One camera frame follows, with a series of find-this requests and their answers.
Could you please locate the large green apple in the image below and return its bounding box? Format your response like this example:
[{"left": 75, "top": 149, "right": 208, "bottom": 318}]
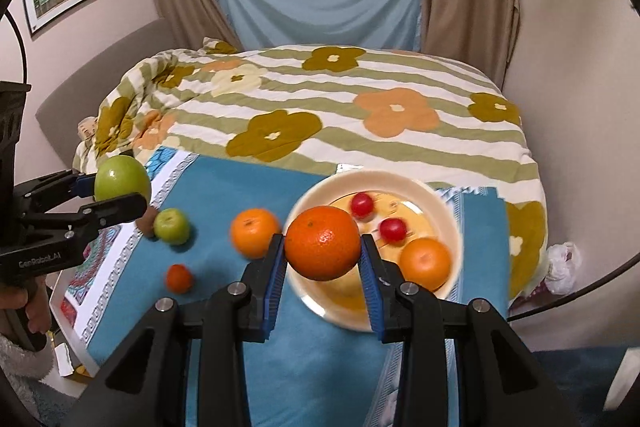
[{"left": 94, "top": 155, "right": 152, "bottom": 202}]

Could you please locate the small green apple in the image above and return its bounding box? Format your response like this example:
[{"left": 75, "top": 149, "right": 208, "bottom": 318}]
[{"left": 153, "top": 208, "right": 191, "bottom": 246}]

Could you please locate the medium orange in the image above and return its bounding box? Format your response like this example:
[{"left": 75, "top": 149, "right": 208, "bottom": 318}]
[{"left": 229, "top": 208, "right": 281, "bottom": 260}]

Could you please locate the large orange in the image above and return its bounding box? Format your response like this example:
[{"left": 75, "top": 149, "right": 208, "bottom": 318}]
[{"left": 284, "top": 206, "right": 360, "bottom": 282}]

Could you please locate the small red-orange tangerine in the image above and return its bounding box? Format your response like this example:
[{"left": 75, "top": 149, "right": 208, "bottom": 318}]
[{"left": 165, "top": 263, "right": 194, "bottom": 295}]

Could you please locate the brown kiwi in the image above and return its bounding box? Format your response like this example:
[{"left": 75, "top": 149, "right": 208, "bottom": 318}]
[{"left": 134, "top": 206, "right": 160, "bottom": 239}]

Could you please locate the white fleece sleeve forearm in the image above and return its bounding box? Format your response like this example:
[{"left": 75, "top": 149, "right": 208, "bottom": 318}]
[{"left": 1, "top": 336, "right": 53, "bottom": 421}]

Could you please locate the person's left hand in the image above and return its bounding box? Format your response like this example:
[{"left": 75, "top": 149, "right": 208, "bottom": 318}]
[{"left": 1, "top": 277, "right": 51, "bottom": 334}]

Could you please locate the orange in bowl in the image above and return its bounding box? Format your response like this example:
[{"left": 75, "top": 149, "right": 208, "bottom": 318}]
[{"left": 398, "top": 237, "right": 452, "bottom": 291}]

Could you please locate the red cherry tomato lower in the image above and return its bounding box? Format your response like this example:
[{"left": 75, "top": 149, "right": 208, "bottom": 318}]
[{"left": 378, "top": 218, "right": 408, "bottom": 245}]

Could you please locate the red cherry tomato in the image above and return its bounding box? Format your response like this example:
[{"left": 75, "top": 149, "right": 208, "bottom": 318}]
[
  {"left": 378, "top": 218, "right": 408, "bottom": 245},
  {"left": 349, "top": 192, "right": 375, "bottom": 219}
]

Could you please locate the blue patterned tablecloth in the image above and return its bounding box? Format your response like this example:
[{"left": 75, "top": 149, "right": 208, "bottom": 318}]
[{"left": 58, "top": 147, "right": 509, "bottom": 426}]

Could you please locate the cream fruit bowl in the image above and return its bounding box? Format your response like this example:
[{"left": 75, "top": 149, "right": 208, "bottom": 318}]
[{"left": 285, "top": 169, "right": 463, "bottom": 333}]

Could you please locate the red cherry tomato upper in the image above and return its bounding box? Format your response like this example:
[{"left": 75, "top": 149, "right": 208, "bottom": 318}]
[{"left": 349, "top": 192, "right": 375, "bottom": 219}]

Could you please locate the floral striped duvet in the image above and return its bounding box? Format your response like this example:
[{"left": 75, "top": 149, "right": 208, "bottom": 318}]
[{"left": 73, "top": 38, "right": 548, "bottom": 299}]

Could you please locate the white crumpled plastic bag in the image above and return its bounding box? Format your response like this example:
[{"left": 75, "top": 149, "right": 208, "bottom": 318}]
[{"left": 530, "top": 242, "right": 582, "bottom": 297}]

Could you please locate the black cable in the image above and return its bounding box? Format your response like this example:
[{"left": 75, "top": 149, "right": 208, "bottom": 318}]
[{"left": 2, "top": 10, "right": 30, "bottom": 86}]

